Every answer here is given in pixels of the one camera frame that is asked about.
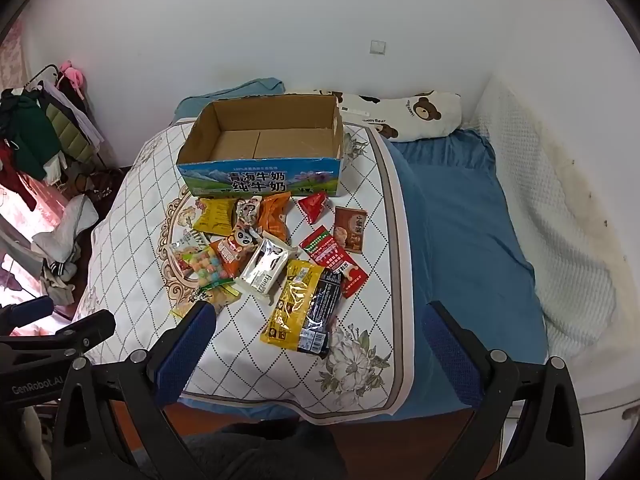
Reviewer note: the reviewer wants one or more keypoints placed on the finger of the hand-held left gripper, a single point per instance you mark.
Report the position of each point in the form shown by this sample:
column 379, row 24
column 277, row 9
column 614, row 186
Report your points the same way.
column 85, row 332
column 30, row 311

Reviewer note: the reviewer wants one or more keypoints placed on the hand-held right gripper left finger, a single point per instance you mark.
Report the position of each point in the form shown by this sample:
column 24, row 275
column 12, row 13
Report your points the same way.
column 189, row 345

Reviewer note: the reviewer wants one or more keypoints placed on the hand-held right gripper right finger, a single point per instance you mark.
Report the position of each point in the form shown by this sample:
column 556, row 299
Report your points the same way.
column 452, row 360

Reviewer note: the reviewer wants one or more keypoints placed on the white cookie packet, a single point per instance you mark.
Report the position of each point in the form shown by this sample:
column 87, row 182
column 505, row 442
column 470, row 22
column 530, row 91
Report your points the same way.
column 265, row 267

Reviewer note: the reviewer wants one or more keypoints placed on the blue printed cardboard box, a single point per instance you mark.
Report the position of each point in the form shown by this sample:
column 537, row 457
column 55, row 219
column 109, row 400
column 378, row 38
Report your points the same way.
column 260, row 180

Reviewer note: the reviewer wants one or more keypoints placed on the pale yellow snack packet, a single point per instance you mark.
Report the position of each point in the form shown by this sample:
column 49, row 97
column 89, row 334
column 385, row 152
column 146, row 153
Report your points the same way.
column 220, row 297

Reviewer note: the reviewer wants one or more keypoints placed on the colourful candy bag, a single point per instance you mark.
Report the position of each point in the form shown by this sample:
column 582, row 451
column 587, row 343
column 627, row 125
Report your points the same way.
column 200, row 262

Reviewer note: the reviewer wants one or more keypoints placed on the pile of white clothes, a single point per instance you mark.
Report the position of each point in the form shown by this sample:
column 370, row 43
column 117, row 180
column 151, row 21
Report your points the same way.
column 65, row 230

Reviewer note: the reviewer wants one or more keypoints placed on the orange panda snack packet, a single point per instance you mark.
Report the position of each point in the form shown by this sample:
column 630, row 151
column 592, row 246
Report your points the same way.
column 232, row 250

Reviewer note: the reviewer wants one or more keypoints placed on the yellow and black snack bag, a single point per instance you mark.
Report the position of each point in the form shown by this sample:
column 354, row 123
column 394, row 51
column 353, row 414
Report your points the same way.
column 300, row 310

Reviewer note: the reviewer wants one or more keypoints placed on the blue bed sheet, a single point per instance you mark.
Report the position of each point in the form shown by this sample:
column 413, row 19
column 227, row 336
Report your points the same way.
column 460, row 240

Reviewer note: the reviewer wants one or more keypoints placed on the person's dark trouser leg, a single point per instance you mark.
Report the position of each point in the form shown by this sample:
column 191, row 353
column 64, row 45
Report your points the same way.
column 260, row 452

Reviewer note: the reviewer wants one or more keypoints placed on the small panda print packet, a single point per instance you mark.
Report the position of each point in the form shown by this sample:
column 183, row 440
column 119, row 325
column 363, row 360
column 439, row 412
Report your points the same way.
column 248, row 210

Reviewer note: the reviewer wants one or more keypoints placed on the quilted floral mat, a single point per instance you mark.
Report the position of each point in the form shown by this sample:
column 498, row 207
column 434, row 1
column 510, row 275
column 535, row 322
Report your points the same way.
column 150, row 200

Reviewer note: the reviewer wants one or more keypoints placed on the long red snack packet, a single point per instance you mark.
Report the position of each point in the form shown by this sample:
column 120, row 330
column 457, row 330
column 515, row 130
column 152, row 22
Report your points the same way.
column 332, row 260

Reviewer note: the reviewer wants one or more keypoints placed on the white knitted blanket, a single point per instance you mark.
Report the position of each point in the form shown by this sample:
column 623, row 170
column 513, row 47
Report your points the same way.
column 560, row 240

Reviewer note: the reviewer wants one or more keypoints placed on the brown snack packet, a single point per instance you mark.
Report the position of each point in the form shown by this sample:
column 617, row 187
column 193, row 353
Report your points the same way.
column 350, row 230

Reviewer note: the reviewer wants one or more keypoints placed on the dark green jacket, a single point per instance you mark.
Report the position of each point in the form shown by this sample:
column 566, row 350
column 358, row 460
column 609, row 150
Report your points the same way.
column 27, row 135

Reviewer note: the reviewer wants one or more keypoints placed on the olive puffer vest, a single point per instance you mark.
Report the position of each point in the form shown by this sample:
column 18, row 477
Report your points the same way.
column 70, row 130

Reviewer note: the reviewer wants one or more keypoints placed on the red triangular snack packet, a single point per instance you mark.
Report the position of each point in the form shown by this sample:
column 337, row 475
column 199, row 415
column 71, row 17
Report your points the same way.
column 314, row 207

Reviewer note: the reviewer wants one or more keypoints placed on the black clothes rack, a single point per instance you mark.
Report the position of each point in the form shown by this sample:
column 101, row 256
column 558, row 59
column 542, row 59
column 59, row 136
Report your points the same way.
column 41, row 73

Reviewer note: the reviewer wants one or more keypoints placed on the pink plush toy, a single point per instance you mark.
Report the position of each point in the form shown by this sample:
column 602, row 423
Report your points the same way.
column 72, row 72

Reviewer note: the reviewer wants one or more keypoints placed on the bear print pillow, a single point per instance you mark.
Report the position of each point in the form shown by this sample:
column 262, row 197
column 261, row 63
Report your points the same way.
column 400, row 110

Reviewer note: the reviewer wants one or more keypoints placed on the blue pillow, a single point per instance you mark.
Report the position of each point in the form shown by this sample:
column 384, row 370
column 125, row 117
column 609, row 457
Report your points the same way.
column 240, row 92

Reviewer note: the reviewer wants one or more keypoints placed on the white wall switch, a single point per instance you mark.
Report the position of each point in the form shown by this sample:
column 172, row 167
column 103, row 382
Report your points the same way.
column 377, row 46

